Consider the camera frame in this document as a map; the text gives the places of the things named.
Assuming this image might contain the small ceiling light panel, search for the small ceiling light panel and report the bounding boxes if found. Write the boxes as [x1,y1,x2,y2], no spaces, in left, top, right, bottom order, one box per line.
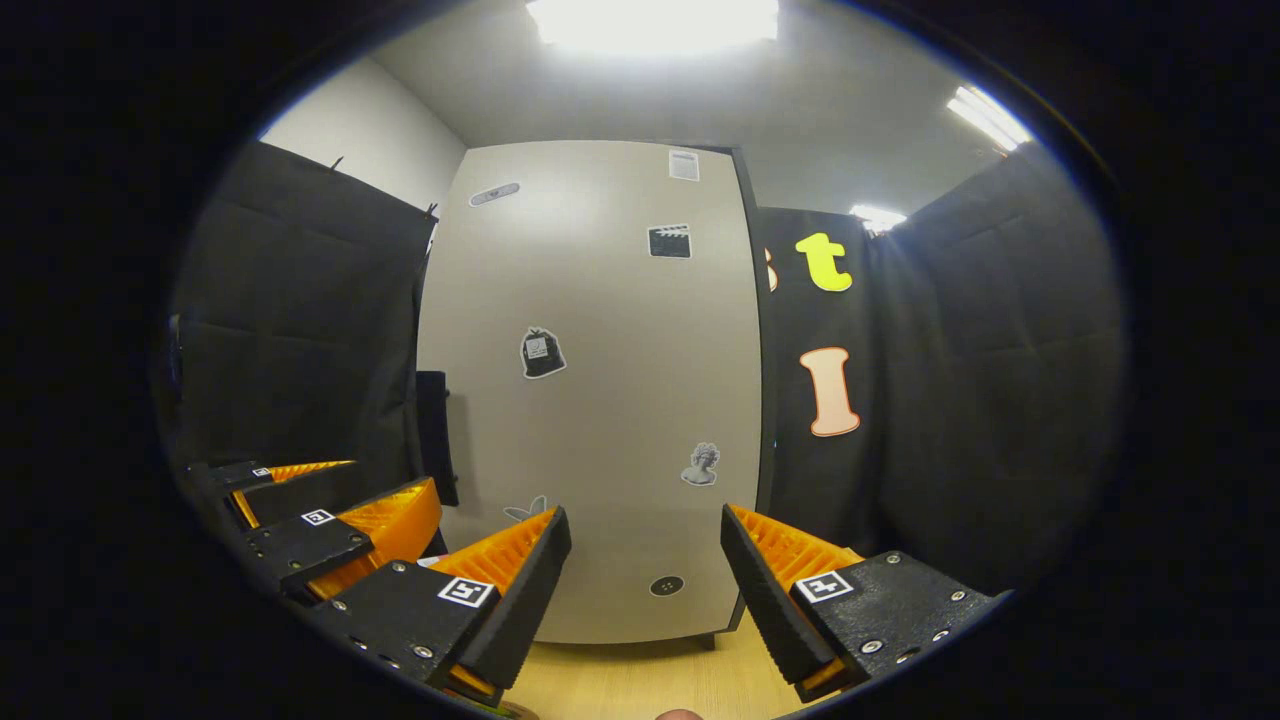
[850,204,908,237]

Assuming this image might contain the black cabinet door handle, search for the black cabinet door handle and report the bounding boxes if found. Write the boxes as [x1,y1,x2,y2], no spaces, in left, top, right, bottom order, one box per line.
[415,370,462,507]

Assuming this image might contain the large ceiling light panel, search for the large ceiling light panel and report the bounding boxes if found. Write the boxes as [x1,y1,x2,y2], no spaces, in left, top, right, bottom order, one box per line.
[527,0,781,58]

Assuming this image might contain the black backdrop cloth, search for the black backdrop cloth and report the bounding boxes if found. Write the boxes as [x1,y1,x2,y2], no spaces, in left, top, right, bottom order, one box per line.
[165,140,1131,601]

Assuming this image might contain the long ceiling light panel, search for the long ceiling light panel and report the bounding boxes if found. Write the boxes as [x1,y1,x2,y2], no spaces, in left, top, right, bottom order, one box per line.
[946,85,1034,153]

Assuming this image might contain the beige cabinet door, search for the beige cabinet door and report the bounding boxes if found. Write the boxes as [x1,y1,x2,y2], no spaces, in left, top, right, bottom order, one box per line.
[415,140,766,646]

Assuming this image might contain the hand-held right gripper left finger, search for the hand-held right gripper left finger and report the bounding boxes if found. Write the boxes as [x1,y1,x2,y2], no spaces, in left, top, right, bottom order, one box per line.
[308,505,574,708]

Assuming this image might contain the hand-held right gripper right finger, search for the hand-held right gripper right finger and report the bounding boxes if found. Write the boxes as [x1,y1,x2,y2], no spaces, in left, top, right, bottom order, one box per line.
[720,502,1008,704]

